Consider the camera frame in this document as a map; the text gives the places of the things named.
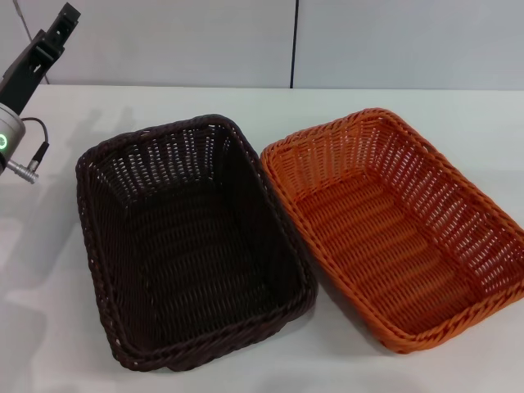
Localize dark brown woven basket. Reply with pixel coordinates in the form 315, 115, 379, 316
75, 114, 319, 373

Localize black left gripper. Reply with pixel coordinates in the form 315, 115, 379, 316
0, 2, 82, 119

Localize black cable with metal plug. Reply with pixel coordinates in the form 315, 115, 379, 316
7, 117, 52, 185

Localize orange woven basket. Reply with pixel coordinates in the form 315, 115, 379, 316
260, 107, 524, 352

